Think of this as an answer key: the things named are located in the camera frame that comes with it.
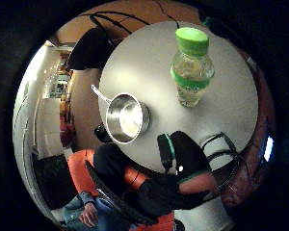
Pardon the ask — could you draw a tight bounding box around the clear bottle with green cap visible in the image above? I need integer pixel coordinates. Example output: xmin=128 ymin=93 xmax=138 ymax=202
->
xmin=170 ymin=26 xmax=216 ymax=109

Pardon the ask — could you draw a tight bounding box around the black chair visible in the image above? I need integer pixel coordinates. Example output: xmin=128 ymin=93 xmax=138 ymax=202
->
xmin=66 ymin=27 xmax=118 ymax=71

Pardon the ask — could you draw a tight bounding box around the black cabinet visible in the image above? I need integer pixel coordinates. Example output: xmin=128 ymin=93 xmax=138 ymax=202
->
xmin=33 ymin=154 xmax=77 ymax=211

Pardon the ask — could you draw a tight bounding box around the shelf with goods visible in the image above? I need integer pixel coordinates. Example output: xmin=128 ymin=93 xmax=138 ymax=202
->
xmin=42 ymin=52 xmax=75 ymax=100

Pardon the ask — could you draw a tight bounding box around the red object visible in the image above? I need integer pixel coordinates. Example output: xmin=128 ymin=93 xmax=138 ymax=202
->
xmin=59 ymin=101 xmax=77 ymax=148

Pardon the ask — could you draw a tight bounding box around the orange chair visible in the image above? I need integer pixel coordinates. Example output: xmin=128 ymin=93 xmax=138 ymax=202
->
xmin=66 ymin=148 xmax=175 ymax=231

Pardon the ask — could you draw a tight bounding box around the steel saucepan with handle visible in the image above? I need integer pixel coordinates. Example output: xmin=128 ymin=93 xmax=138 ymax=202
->
xmin=91 ymin=84 xmax=151 ymax=145

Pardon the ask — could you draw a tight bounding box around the black cable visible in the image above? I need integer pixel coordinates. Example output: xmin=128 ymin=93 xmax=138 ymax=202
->
xmin=80 ymin=11 xmax=151 ymax=35

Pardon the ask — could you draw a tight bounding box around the black round object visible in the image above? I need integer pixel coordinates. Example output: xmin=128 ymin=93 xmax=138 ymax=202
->
xmin=93 ymin=122 xmax=114 ymax=144

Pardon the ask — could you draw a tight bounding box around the bright window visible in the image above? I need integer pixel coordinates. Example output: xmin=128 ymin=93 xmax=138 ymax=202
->
xmin=263 ymin=136 xmax=275 ymax=163

